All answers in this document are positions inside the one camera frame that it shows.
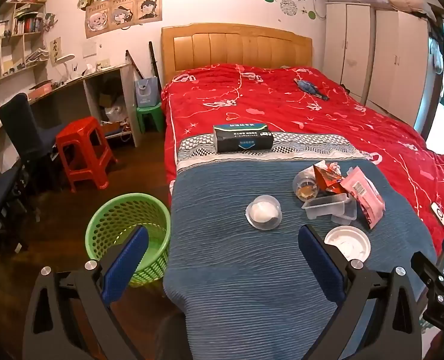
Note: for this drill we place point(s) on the green plastic basket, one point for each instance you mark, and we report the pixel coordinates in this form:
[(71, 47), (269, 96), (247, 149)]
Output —
[(106, 225)]

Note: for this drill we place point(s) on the red plastic stool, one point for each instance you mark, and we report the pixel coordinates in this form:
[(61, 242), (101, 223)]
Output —
[(81, 138)]

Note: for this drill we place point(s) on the white plastic bag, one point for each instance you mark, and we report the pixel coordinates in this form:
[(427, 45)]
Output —
[(115, 113)]

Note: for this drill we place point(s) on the white phone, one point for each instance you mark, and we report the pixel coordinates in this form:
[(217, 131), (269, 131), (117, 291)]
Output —
[(440, 213)]

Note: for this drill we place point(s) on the clear cup with white contents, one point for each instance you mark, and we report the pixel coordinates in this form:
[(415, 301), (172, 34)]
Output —
[(263, 213)]

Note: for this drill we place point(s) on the green plastic stool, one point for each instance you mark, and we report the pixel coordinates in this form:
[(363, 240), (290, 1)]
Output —
[(151, 114)]

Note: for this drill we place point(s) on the row of books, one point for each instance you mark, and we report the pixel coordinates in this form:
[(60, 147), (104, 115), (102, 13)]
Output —
[(29, 24)]

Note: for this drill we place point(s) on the cartoon wall poster strip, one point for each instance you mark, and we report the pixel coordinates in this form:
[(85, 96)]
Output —
[(122, 13)]

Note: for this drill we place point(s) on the white desk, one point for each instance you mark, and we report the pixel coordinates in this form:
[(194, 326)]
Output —
[(76, 86)]

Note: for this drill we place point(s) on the cream wardrobe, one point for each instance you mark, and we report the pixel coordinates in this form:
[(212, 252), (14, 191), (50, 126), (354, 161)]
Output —
[(386, 60)]

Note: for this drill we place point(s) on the wooden bed headboard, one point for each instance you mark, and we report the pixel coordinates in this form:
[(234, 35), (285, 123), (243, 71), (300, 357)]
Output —
[(240, 48)]

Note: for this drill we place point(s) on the white round lid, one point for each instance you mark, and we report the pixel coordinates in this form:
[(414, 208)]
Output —
[(347, 243)]

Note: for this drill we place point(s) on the dark stick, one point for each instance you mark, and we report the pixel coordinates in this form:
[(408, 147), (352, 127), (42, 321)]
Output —
[(154, 63)]

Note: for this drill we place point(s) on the pink snack packet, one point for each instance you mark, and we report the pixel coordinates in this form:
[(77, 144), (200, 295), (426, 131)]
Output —
[(364, 195)]

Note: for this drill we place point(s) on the orange snack packet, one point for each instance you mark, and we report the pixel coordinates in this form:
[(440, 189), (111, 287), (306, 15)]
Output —
[(325, 176)]

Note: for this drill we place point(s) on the blue paper bag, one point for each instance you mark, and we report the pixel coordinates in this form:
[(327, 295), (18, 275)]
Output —
[(146, 92)]

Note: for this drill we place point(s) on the white desk lamp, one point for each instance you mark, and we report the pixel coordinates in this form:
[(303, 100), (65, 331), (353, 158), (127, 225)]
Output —
[(66, 60)]

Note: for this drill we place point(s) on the blue ribbed blanket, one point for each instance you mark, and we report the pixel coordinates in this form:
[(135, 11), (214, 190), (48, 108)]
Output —
[(244, 270)]

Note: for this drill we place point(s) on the blue toy figure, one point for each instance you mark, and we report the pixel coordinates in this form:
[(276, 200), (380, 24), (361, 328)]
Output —
[(308, 87)]

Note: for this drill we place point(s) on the red printed blanket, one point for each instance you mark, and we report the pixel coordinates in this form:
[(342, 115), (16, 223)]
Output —
[(274, 101)]

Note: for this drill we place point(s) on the black tissue box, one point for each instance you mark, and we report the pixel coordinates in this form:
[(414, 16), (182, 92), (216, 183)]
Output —
[(242, 140)]

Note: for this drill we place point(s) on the white wall bookshelf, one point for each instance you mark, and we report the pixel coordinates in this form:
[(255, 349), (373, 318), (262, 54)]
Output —
[(4, 50)]

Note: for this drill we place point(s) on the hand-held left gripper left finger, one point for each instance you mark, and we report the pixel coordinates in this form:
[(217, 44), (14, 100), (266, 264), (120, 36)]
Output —
[(126, 262)]

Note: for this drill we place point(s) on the round clear plastic container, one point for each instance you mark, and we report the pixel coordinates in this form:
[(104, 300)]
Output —
[(303, 187)]

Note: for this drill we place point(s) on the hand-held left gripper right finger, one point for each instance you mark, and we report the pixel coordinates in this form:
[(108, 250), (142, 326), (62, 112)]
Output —
[(317, 262)]

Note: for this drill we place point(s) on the clear rectangular plastic tray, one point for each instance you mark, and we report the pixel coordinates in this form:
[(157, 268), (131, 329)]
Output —
[(325, 206)]

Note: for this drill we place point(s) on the dark office chair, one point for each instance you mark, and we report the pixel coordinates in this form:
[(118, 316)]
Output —
[(23, 123)]

